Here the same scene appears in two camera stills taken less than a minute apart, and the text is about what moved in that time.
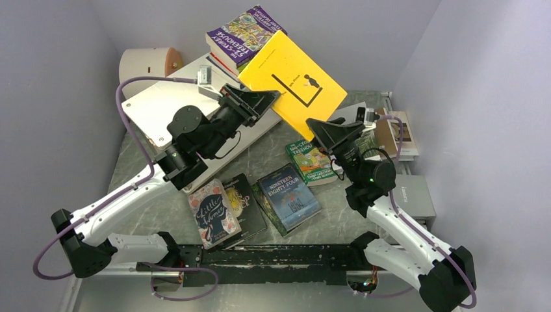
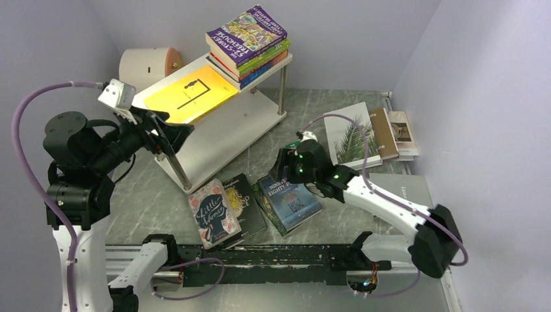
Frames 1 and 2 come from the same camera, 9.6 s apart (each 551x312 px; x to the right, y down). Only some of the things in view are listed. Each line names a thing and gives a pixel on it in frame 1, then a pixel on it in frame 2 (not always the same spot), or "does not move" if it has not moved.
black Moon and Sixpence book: (244, 208) does not move
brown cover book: (384, 137) does not move
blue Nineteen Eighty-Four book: (290, 196) does not move
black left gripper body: (234, 110) → (159, 140)
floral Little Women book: (214, 213) does not move
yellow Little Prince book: (305, 91) → (189, 97)
